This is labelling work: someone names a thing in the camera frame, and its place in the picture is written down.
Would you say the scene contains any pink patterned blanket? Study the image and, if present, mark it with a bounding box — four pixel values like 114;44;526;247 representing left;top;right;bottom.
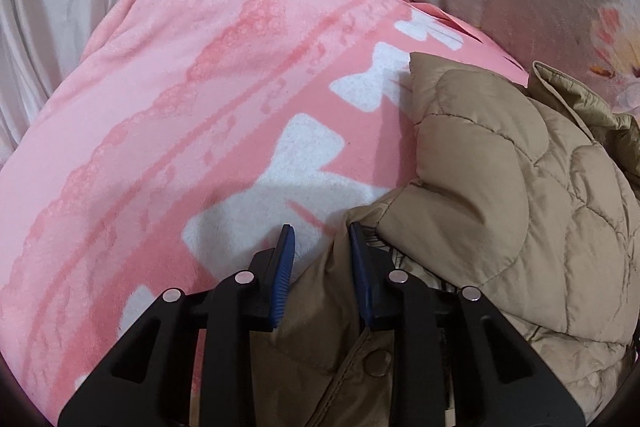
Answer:
1;0;527;421

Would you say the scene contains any beige quilted puffer jacket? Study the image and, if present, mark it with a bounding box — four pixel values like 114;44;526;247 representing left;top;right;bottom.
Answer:
252;53;639;426

